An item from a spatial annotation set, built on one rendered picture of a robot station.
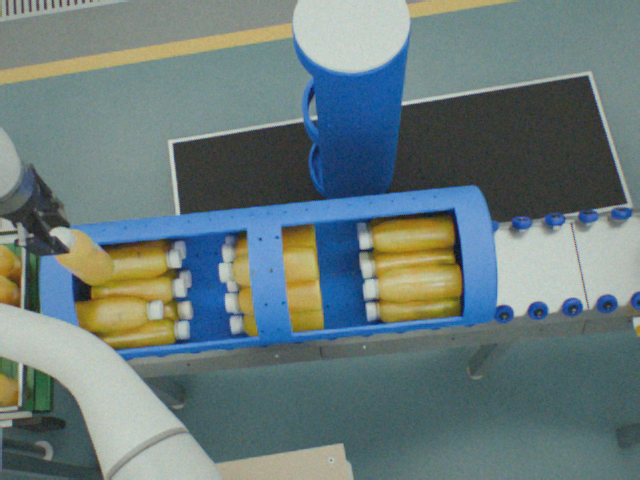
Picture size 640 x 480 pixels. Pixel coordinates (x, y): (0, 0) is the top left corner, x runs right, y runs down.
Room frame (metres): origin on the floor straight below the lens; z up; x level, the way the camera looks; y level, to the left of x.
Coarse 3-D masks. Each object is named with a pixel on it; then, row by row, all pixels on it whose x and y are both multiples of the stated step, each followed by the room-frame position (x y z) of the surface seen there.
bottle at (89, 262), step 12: (84, 240) 0.50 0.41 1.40; (72, 252) 0.48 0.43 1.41; (84, 252) 0.48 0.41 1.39; (96, 252) 0.49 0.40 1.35; (60, 264) 0.47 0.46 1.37; (72, 264) 0.46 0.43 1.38; (84, 264) 0.47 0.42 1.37; (96, 264) 0.47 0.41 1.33; (108, 264) 0.49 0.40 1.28; (84, 276) 0.46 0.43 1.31; (96, 276) 0.46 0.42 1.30; (108, 276) 0.47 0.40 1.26
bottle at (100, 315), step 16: (80, 304) 0.46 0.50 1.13; (96, 304) 0.46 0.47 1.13; (112, 304) 0.45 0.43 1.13; (128, 304) 0.45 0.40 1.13; (144, 304) 0.45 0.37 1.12; (80, 320) 0.43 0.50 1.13; (96, 320) 0.43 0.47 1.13; (112, 320) 0.42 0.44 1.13; (128, 320) 0.42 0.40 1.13; (144, 320) 0.42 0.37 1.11
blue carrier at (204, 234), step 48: (432, 192) 0.60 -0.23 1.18; (480, 192) 0.58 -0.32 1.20; (96, 240) 0.56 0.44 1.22; (144, 240) 0.55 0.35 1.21; (192, 240) 0.61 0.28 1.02; (336, 240) 0.58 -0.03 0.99; (480, 240) 0.47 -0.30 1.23; (48, 288) 0.47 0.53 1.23; (336, 288) 0.48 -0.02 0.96; (480, 288) 0.39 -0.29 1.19; (192, 336) 0.40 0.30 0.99; (240, 336) 0.39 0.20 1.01; (288, 336) 0.35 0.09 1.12; (336, 336) 0.35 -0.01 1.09
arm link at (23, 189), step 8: (16, 152) 0.52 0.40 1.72; (24, 168) 0.50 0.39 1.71; (24, 176) 0.49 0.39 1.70; (32, 176) 0.50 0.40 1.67; (16, 184) 0.47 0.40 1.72; (24, 184) 0.48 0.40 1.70; (32, 184) 0.49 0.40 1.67; (8, 192) 0.46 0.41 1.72; (16, 192) 0.46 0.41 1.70; (24, 192) 0.47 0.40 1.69; (0, 200) 0.45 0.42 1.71; (8, 200) 0.46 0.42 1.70; (16, 200) 0.46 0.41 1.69; (24, 200) 0.46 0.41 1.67; (0, 208) 0.45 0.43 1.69; (8, 208) 0.45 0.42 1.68; (16, 208) 0.45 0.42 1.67
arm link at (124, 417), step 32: (0, 320) 0.25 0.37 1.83; (32, 320) 0.25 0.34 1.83; (0, 352) 0.22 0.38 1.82; (32, 352) 0.21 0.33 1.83; (64, 352) 0.21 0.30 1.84; (96, 352) 0.20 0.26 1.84; (64, 384) 0.17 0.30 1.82; (96, 384) 0.16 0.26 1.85; (128, 384) 0.16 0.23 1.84; (96, 416) 0.13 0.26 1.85; (128, 416) 0.12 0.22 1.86; (160, 416) 0.12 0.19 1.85; (96, 448) 0.10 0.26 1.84; (128, 448) 0.09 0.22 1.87
